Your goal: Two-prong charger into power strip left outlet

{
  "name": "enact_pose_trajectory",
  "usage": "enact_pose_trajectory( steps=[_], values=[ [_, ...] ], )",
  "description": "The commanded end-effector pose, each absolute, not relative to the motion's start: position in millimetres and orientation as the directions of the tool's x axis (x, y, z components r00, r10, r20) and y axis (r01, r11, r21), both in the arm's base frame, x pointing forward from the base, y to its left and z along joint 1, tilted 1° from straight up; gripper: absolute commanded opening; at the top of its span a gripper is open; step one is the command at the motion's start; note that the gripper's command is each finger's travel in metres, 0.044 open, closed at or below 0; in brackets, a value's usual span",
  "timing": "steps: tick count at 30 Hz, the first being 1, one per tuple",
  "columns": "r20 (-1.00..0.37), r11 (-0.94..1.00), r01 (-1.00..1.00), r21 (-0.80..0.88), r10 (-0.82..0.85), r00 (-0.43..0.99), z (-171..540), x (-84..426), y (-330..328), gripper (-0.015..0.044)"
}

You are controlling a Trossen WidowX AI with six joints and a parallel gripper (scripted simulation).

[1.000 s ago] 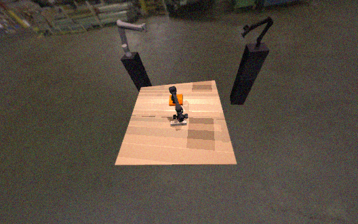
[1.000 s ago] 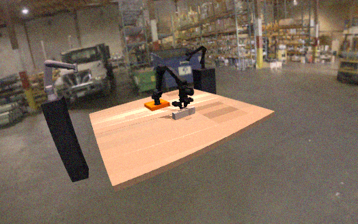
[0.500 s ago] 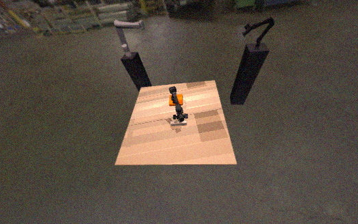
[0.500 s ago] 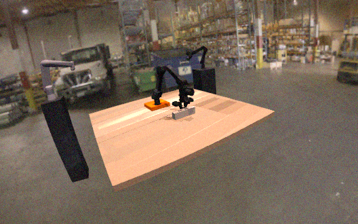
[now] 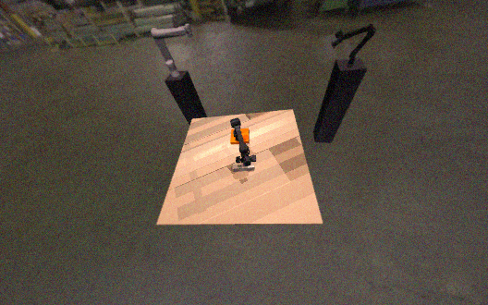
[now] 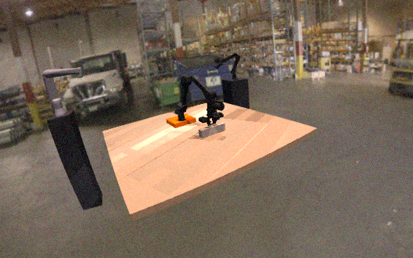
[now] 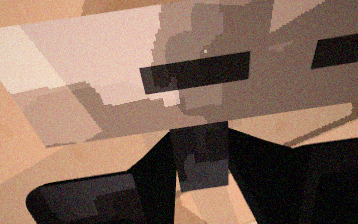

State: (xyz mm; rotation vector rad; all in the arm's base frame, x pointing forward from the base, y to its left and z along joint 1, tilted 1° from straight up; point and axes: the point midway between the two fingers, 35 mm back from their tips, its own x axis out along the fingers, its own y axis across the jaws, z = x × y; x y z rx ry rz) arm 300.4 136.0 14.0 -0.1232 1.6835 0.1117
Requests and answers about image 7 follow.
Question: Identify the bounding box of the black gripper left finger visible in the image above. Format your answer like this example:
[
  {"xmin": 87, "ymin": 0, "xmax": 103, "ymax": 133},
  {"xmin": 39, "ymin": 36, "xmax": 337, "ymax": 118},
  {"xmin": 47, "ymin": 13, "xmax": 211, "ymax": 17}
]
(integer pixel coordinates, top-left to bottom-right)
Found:
[{"xmin": 25, "ymin": 132, "xmax": 177, "ymax": 224}]

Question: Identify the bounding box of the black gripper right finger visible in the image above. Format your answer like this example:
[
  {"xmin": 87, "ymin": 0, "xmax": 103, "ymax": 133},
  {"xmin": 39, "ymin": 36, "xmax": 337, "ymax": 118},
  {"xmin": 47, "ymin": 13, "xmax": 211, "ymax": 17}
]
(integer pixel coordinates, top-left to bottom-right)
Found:
[{"xmin": 228, "ymin": 128, "xmax": 358, "ymax": 224}]

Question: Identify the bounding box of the black two-prong charger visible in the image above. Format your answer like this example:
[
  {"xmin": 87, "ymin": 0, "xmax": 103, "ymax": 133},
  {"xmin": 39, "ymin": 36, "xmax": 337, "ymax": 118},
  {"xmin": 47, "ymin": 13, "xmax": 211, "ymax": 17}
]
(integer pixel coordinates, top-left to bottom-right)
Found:
[{"xmin": 169, "ymin": 121, "xmax": 228, "ymax": 192}]

